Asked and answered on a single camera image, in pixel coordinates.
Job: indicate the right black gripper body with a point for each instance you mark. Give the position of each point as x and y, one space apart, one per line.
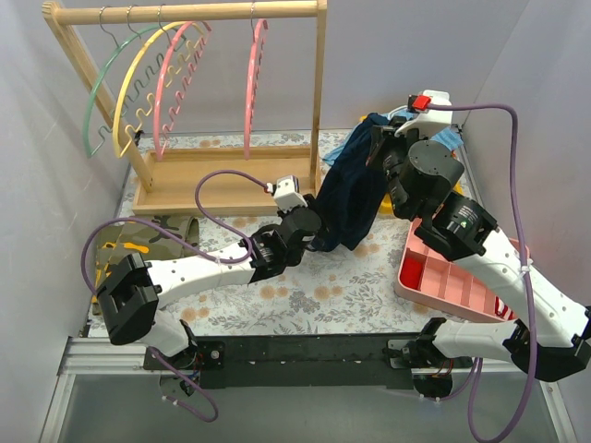
380 139

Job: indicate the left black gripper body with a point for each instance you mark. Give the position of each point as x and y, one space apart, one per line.
317 237

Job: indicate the navy blue shorts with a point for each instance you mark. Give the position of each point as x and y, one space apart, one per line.
351 192

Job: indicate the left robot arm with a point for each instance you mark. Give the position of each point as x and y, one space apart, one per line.
133 297

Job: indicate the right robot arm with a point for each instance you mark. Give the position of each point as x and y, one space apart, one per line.
549 336

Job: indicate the light blue shorts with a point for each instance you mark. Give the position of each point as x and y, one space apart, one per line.
449 137

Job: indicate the camouflage shorts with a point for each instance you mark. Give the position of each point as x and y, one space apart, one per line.
119 240

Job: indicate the pink hanger right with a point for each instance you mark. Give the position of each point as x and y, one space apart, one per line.
253 69

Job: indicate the pink hanger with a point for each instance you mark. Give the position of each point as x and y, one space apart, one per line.
253 69
186 62

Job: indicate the pink hanger left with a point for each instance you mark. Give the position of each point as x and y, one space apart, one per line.
186 62

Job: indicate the yellow hanger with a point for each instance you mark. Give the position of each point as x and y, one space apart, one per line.
125 129

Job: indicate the green hanger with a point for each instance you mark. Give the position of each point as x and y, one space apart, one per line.
138 85

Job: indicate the yellow plastic tray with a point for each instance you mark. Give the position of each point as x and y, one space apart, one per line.
386 207

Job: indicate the wooden clothes rack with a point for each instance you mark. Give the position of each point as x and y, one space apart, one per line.
187 181

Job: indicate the floral table mat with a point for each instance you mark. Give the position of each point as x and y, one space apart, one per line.
336 292

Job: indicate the pink divided organizer tray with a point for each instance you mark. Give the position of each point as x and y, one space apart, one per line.
448 288

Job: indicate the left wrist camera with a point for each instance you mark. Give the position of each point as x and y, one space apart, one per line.
286 194

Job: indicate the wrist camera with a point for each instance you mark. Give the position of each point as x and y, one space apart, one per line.
432 116
286 194

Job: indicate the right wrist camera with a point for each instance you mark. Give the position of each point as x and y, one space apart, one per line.
432 116

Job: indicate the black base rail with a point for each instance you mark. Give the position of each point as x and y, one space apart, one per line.
377 359

